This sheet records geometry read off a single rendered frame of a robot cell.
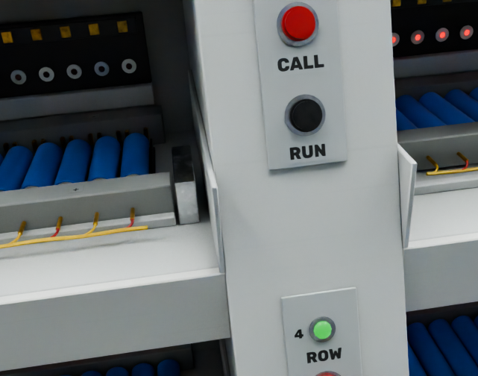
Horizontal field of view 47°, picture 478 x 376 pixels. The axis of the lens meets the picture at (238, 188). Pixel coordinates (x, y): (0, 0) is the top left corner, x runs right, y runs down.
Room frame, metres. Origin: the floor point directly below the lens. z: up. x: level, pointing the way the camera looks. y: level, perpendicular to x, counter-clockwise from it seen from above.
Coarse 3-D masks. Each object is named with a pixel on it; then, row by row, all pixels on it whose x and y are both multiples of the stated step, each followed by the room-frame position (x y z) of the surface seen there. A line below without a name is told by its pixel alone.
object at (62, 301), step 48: (48, 96) 0.43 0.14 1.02; (96, 96) 0.43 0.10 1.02; (144, 96) 0.44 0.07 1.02; (192, 96) 0.38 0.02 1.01; (192, 144) 0.42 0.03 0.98; (192, 192) 0.31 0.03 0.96; (96, 240) 0.31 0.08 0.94; (144, 240) 0.30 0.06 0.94; (192, 240) 0.30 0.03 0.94; (0, 288) 0.27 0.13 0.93; (48, 288) 0.27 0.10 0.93; (96, 288) 0.27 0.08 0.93; (144, 288) 0.27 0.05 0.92; (192, 288) 0.27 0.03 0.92; (0, 336) 0.27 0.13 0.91; (48, 336) 0.27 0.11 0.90; (96, 336) 0.27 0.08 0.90; (144, 336) 0.28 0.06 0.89; (192, 336) 0.28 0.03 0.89
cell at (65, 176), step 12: (72, 144) 0.39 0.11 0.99; (84, 144) 0.39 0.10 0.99; (72, 156) 0.37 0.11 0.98; (84, 156) 0.38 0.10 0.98; (60, 168) 0.36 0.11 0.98; (72, 168) 0.35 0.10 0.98; (84, 168) 0.36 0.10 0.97; (60, 180) 0.34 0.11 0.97; (72, 180) 0.34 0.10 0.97; (84, 180) 0.35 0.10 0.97
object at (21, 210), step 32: (0, 192) 0.32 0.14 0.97; (32, 192) 0.32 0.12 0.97; (64, 192) 0.31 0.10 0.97; (96, 192) 0.31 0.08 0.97; (128, 192) 0.31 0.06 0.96; (160, 192) 0.31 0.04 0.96; (0, 224) 0.31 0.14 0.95; (32, 224) 0.31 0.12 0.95; (64, 224) 0.31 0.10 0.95; (96, 224) 0.30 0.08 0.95
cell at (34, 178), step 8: (48, 144) 0.39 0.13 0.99; (40, 152) 0.38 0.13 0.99; (48, 152) 0.38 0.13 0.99; (56, 152) 0.38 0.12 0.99; (32, 160) 0.37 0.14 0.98; (40, 160) 0.37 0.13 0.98; (48, 160) 0.37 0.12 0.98; (56, 160) 0.38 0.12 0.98; (32, 168) 0.36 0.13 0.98; (40, 168) 0.36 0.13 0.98; (48, 168) 0.36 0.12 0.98; (56, 168) 0.37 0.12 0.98; (32, 176) 0.34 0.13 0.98; (40, 176) 0.35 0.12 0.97; (48, 176) 0.35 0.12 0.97; (56, 176) 0.37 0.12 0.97; (24, 184) 0.34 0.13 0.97; (32, 184) 0.33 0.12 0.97; (40, 184) 0.34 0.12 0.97; (48, 184) 0.34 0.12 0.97
